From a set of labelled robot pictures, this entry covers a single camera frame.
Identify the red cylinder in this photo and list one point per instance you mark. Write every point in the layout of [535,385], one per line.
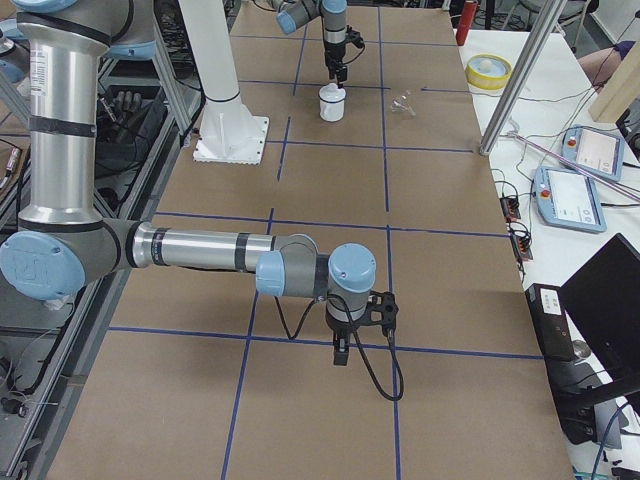
[465,22]

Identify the white enamel cup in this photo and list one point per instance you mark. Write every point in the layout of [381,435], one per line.
[332,112]

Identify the near teach pendant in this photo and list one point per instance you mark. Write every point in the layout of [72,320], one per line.
[567,199]

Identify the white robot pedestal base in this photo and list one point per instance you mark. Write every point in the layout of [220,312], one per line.
[229,133]

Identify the black computer box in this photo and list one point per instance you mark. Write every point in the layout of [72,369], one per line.
[570,377]

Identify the yellow tape roll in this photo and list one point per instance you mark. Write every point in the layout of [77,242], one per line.
[488,72]

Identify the clear plastic funnel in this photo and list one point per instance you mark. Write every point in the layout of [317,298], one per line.
[401,104]

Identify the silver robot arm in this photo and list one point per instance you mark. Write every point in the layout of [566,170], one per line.
[290,16]
[63,243]

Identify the teach pendant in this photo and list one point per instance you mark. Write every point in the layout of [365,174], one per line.
[597,151]
[567,199]

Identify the orange black adapter upper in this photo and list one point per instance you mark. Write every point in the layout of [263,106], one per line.
[510,208]

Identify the white cup lid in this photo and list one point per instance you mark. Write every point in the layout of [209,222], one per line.
[332,93]

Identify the orange black adapter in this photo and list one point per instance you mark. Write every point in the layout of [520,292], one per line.
[521,247]
[510,208]

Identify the aluminium frame post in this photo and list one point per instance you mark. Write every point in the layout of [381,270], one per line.
[547,19]

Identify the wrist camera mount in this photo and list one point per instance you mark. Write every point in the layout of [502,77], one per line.
[381,310]
[354,37]

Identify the orange black adapter lower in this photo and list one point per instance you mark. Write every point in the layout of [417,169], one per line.
[521,247]

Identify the wooden beam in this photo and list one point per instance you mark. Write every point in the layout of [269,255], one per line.
[622,86]

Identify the aluminium side rail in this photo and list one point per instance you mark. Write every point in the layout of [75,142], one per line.
[48,354]

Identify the black laptop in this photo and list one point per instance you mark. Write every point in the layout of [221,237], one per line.
[602,300]

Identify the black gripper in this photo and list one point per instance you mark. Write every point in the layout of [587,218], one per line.
[332,53]
[341,329]

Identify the far teach pendant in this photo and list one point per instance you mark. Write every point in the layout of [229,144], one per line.
[597,151]

